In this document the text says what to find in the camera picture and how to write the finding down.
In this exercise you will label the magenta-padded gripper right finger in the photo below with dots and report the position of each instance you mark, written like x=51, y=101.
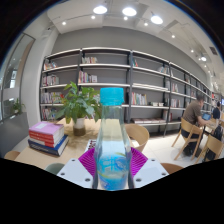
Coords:
x=150, y=170

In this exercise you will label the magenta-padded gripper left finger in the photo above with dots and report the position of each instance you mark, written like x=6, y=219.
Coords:
x=75, y=170

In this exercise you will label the clear bottle with blue cap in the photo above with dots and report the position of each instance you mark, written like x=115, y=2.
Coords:
x=112, y=150

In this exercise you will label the thick dark blue book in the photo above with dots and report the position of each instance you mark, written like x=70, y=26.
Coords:
x=50, y=148

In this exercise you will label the red book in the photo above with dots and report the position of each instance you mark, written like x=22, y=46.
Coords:
x=46, y=138

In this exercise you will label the pink-covered book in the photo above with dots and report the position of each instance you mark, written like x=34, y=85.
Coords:
x=45, y=127

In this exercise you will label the slatted wooden chair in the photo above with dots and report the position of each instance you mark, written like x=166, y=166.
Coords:
x=188, y=128
x=213, y=143

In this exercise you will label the green potted plant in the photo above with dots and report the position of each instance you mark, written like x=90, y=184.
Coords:
x=78, y=105

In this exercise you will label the person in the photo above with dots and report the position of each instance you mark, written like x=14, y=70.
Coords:
x=192, y=113
x=216, y=113

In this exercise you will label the open laptop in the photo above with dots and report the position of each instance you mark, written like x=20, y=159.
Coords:
x=206, y=116

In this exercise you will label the small leafy plant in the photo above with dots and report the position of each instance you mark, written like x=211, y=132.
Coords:
x=17, y=106

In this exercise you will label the grey shelf unit with books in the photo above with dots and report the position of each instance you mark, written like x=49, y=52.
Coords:
x=113, y=73

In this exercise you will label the round ceiling lights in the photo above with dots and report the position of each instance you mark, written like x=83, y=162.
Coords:
x=129, y=11

